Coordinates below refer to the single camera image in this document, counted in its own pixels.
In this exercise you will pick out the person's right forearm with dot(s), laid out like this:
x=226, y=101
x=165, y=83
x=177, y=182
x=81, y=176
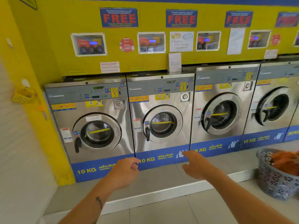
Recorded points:
x=250, y=202

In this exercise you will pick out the tall white paper sheet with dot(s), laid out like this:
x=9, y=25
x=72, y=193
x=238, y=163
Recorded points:
x=236, y=41

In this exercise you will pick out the pile of clothes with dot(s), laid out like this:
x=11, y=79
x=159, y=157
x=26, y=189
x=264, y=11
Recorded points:
x=285, y=160

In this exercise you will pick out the blue red promotional sign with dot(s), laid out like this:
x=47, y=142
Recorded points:
x=181, y=19
x=287, y=20
x=119, y=18
x=238, y=19

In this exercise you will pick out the person's left hand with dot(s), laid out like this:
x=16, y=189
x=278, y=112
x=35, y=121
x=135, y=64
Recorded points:
x=123, y=171

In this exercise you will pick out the white orange notice sticker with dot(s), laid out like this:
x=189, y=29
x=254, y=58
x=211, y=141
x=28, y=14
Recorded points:
x=66, y=135
x=197, y=114
x=137, y=125

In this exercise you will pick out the small yellow wall basket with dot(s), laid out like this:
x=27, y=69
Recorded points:
x=23, y=96

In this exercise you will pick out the person's right hand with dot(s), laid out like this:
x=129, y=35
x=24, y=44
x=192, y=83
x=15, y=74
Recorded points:
x=201, y=167

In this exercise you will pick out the handwritten white paper sign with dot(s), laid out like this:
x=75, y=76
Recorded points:
x=181, y=41

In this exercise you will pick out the grey patterned laundry basket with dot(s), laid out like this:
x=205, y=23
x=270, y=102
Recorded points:
x=275, y=184

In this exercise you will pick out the yellow prohibition sticker strip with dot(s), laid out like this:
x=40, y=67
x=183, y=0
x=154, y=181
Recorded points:
x=139, y=99
x=203, y=88
x=63, y=106
x=264, y=82

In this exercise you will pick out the white paper notice red text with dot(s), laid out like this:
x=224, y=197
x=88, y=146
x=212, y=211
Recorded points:
x=109, y=67

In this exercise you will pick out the orange hanging tag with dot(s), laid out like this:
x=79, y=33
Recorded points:
x=42, y=111

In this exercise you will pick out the large round washing machine door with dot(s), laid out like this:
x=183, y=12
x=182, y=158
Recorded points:
x=289, y=107
x=237, y=107

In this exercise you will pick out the small white paper notice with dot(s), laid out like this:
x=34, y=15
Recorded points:
x=271, y=54

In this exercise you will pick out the person's left forearm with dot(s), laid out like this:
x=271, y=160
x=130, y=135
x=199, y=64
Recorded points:
x=88, y=205

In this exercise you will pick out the plain white paper notice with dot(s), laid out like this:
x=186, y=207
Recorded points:
x=175, y=62

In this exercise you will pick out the red round sticker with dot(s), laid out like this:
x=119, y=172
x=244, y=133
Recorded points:
x=275, y=39

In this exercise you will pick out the steel coin lock panel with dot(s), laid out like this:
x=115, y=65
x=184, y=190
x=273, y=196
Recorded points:
x=247, y=85
x=185, y=96
x=119, y=104

